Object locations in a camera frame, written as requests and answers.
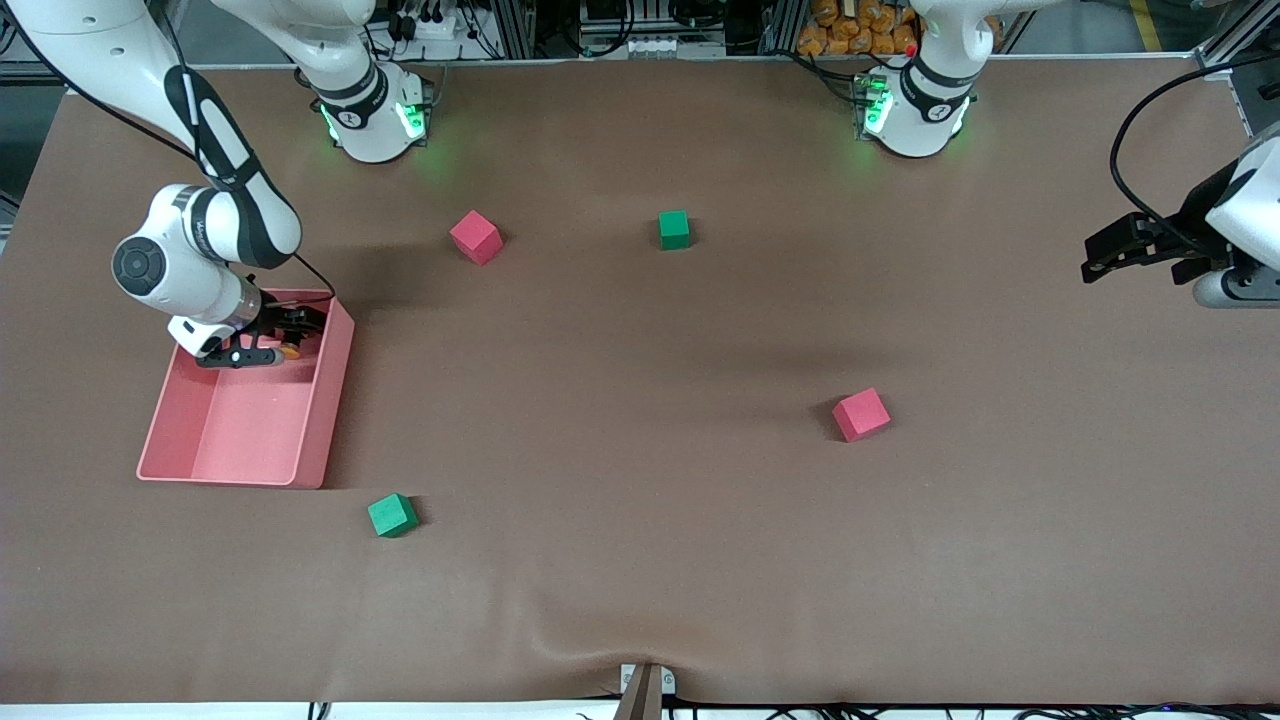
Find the pink plastic tray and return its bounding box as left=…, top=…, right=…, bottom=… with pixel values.
left=136, top=287, right=356, bottom=490

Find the pink foam cube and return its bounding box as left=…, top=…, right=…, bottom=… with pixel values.
left=449, top=210, right=505, bottom=267
left=832, top=387, right=892, bottom=443

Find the white power strip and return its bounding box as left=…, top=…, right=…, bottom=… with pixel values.
left=395, top=8, right=471, bottom=43

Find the orange packaged goods pile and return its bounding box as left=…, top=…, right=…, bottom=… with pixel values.
left=797, top=0, right=926, bottom=57

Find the brown table mat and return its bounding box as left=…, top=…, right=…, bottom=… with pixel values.
left=0, top=57, right=1280, bottom=706

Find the white terminal strip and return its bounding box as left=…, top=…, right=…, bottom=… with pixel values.
left=618, top=35, right=727, bottom=58

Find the grey metal table clamp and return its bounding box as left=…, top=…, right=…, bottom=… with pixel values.
left=619, top=662, right=678, bottom=720

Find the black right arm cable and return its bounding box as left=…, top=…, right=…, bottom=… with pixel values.
left=0, top=10, right=336, bottom=301

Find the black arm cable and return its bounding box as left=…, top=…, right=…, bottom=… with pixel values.
left=0, top=10, right=336, bottom=301
left=1110, top=52, right=1280, bottom=259

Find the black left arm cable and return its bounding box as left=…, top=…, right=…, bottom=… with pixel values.
left=1110, top=52, right=1280, bottom=259

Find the aluminium frame corner strut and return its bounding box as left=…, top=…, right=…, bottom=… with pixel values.
left=0, top=55, right=71, bottom=96
left=1195, top=0, right=1280, bottom=81

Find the aluminium profile post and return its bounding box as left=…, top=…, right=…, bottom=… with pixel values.
left=760, top=0, right=801, bottom=56
left=490, top=0, right=536, bottom=59

